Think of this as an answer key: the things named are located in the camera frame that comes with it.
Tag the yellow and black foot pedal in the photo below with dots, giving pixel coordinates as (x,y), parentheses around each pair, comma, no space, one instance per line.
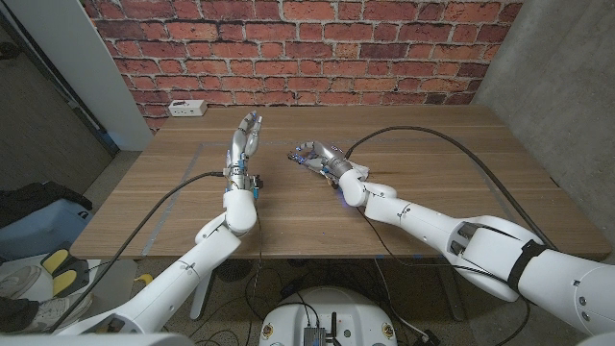
(60,271)

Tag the white power strip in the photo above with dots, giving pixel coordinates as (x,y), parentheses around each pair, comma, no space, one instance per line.
(187,108)

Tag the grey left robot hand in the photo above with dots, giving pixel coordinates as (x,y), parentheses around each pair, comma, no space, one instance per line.
(240,154)

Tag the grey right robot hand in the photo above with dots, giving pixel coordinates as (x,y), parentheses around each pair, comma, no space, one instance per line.
(327,161)

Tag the small yellow curved object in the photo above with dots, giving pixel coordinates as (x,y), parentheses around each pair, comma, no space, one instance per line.
(143,278)

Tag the black floor plug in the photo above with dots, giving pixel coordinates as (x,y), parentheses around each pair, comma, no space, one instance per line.
(426,338)

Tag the white tissue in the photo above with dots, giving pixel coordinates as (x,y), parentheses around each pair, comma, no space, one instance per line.
(361,169)

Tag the white robot torso base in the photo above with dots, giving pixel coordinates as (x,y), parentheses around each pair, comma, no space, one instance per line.
(327,307)

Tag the red brick printed backdrop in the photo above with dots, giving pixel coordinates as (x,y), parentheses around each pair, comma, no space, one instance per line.
(307,53)

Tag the white table leg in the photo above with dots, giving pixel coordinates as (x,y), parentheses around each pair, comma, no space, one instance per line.
(199,298)

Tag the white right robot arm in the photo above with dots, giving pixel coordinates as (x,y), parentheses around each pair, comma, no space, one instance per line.
(480,245)

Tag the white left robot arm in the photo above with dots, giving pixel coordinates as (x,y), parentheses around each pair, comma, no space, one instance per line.
(192,269)

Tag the small silver toy car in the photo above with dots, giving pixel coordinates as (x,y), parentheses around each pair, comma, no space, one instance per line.
(294,156)

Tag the small grey electronics box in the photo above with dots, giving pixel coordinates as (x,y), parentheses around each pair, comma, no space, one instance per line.
(314,336)

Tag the blue-grey bag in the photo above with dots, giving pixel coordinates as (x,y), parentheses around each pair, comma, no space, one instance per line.
(38,230)

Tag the white sneaker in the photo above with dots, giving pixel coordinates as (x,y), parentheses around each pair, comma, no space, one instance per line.
(19,281)
(62,310)

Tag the round black floor fan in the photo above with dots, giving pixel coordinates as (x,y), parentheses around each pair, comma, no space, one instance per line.
(233,270)

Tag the black cloth bundle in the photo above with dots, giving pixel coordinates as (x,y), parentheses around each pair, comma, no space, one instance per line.
(33,197)

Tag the grey table leg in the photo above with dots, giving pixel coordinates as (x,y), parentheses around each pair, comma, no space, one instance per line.
(451,298)

